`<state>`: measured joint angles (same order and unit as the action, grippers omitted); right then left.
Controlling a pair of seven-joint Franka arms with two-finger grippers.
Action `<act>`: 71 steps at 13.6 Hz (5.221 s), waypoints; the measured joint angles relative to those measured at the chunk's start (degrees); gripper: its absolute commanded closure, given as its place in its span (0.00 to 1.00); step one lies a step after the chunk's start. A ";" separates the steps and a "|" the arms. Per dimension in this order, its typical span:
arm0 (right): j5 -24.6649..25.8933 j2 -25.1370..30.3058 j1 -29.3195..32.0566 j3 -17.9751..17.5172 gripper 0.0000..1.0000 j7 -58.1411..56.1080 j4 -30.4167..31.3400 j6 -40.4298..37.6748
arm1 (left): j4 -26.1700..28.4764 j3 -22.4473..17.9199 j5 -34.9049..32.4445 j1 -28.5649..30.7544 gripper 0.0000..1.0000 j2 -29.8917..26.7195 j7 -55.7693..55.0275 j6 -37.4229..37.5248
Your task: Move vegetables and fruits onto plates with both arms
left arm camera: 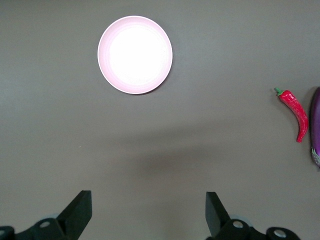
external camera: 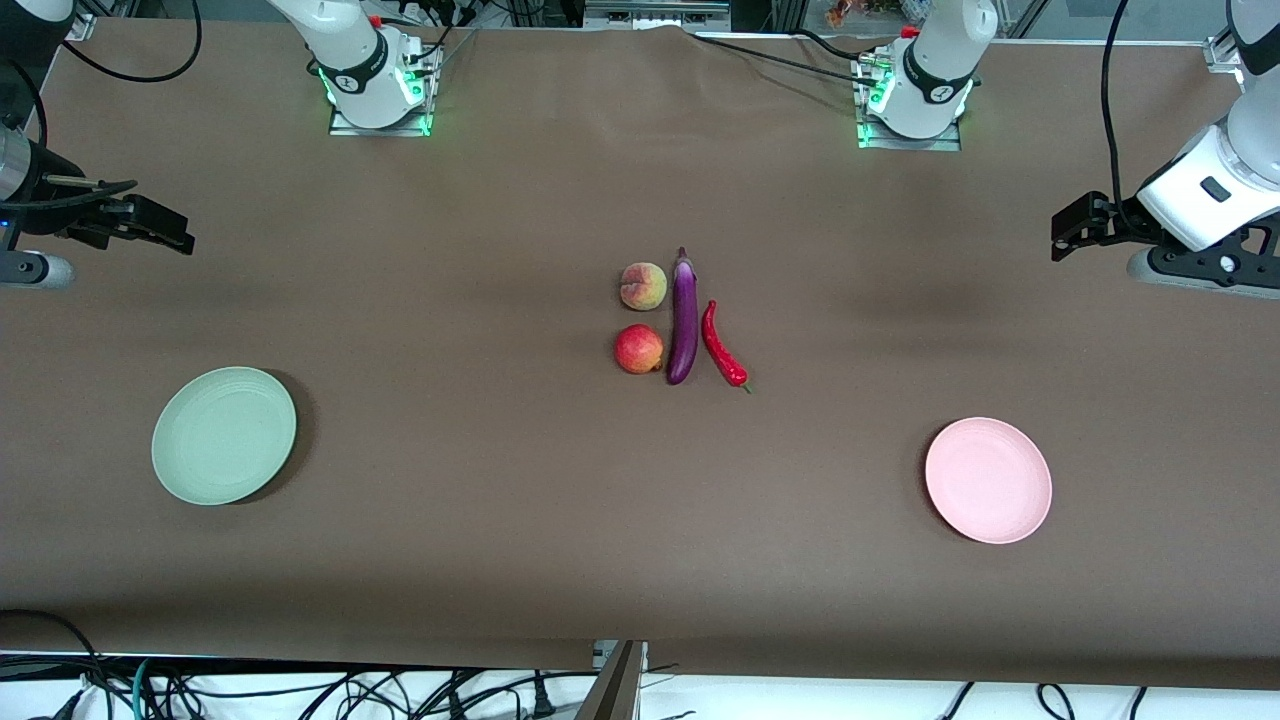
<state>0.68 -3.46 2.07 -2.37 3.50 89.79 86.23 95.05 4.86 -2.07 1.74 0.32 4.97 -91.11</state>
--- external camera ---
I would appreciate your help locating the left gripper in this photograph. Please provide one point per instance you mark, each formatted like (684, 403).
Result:
(1115, 224)

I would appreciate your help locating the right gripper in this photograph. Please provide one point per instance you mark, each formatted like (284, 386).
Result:
(52, 212)

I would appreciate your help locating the red chili pepper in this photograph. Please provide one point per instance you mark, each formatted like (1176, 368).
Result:
(718, 350)

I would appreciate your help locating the purple eggplant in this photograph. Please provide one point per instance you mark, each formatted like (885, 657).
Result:
(684, 320)

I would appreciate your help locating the yellow pink peach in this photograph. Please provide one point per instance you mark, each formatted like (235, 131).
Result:
(643, 287)

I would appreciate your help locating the red apple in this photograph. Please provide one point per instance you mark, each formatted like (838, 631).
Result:
(638, 350)

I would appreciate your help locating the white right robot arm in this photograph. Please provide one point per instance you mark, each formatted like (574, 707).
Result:
(360, 60)

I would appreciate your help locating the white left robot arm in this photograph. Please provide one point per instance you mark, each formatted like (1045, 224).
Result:
(935, 70)

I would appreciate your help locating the aluminium corner profile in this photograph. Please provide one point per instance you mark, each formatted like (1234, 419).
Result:
(78, 25)
(1225, 52)

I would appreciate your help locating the green round plate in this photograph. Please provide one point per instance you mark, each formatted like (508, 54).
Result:
(224, 436)

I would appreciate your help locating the pink round plate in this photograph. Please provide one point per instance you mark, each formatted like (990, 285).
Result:
(988, 481)

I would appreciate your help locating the orange background object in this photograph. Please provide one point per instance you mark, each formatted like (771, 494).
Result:
(845, 12)

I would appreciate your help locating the brown table cloth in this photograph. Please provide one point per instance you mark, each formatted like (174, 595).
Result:
(500, 520)

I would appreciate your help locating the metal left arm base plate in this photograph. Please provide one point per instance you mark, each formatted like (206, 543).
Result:
(900, 145)

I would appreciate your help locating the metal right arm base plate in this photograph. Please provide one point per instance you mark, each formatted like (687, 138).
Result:
(345, 128)

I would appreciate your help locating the aluminium frame beam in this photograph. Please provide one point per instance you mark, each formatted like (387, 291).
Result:
(655, 12)

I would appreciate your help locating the aluminium table post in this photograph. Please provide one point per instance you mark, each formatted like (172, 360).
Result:
(612, 685)

